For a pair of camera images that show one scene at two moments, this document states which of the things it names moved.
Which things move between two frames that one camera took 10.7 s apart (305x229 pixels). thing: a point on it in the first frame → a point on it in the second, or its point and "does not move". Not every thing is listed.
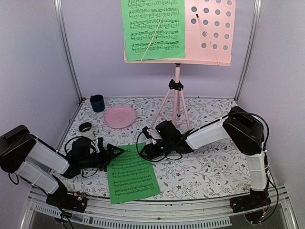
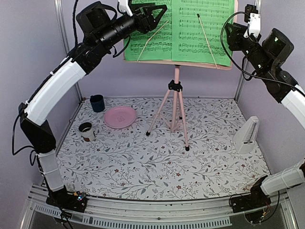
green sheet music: [131, 175] → [196, 31]
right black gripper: [150, 152] → [233, 39]
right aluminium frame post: [249, 50] does not move
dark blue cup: [97, 103] does not move
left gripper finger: [110, 151] → [154, 21]
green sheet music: [154, 29] does not move
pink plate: [119, 117] does not move
